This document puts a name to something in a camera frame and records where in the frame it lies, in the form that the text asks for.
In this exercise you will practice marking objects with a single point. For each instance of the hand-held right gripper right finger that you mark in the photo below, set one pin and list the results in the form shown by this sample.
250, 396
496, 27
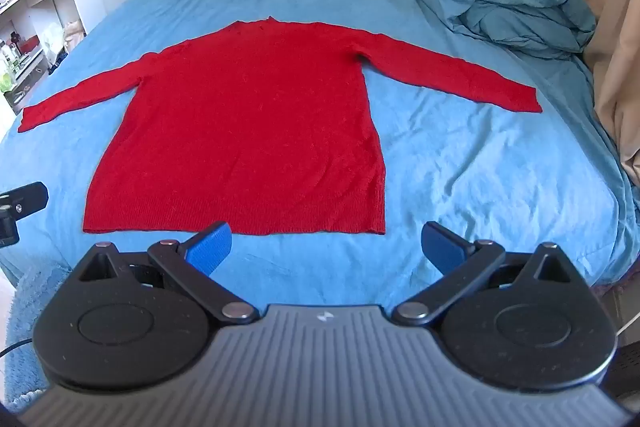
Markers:
440, 248

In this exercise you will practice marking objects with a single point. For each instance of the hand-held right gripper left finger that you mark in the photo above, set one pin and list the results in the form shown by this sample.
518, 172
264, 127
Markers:
210, 248

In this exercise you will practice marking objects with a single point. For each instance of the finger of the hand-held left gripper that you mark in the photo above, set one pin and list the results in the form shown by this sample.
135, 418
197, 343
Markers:
25, 201

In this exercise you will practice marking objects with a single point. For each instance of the red knit sweater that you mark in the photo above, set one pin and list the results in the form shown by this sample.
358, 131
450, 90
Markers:
250, 132

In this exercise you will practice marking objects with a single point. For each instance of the light blue bed sheet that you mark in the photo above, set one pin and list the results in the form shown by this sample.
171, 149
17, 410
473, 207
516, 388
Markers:
475, 187

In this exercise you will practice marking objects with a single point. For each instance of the blue fluffy rug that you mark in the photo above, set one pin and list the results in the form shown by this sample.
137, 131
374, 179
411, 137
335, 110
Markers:
25, 337

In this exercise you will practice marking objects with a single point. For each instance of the white shelf unit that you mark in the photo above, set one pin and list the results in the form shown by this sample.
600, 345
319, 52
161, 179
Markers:
35, 2

